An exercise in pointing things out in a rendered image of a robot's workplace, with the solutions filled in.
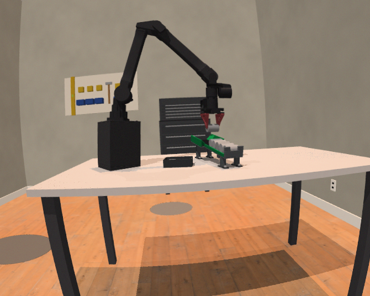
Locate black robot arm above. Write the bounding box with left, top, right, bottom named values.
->
left=107, top=20, right=232, bottom=121

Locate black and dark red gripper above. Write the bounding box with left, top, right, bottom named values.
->
left=200, top=97, right=224, bottom=129

